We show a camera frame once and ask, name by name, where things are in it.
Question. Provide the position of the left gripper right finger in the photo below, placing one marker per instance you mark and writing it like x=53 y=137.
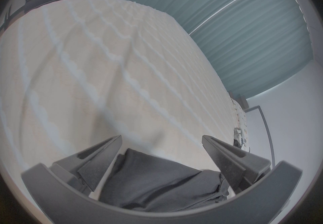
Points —
x=232 y=165

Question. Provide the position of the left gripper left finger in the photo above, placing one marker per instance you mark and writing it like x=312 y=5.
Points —
x=96 y=165

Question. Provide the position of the black T-shirt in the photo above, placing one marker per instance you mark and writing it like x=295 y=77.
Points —
x=156 y=187

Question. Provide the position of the pile of clothes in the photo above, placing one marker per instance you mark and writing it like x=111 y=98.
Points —
x=239 y=134

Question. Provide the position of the bed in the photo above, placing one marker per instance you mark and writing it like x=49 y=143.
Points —
x=113 y=79

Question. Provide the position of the white printed pillow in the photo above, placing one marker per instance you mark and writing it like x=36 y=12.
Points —
x=241 y=114

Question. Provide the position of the grey bedside table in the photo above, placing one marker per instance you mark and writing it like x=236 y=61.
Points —
x=237 y=96

